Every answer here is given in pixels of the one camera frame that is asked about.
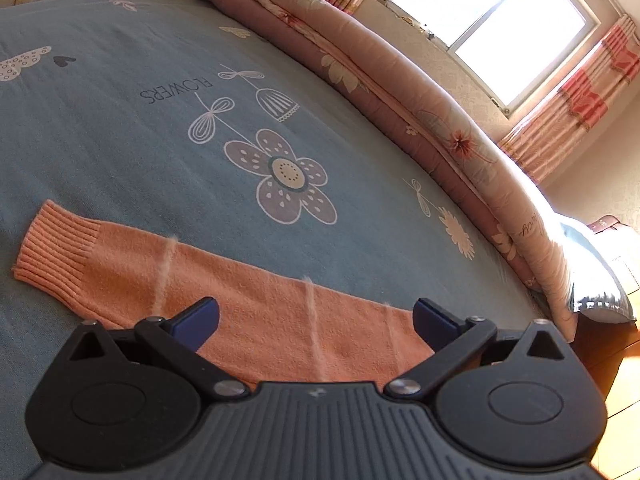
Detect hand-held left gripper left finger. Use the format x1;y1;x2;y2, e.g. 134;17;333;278
66;296;251;404

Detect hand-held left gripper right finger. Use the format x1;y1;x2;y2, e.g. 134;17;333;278
384;297;567;404

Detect orange knit sweater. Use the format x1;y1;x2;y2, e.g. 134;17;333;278
12;199;436;386

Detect grey pillow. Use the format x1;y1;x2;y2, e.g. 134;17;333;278
559;214;639;324

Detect bed with blue floral sheet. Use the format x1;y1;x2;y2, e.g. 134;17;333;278
0;0;556;461

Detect wooden headboard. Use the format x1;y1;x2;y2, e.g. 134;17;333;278
570;215;640;480

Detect folded pink floral quilt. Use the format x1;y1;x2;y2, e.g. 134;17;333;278
172;0;581;329

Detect window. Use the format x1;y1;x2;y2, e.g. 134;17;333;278
375;0;602;119

